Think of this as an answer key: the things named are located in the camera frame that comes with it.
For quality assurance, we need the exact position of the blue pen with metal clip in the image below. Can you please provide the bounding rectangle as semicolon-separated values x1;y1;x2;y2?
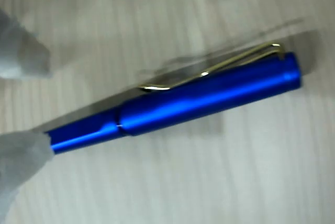
44;42;304;155

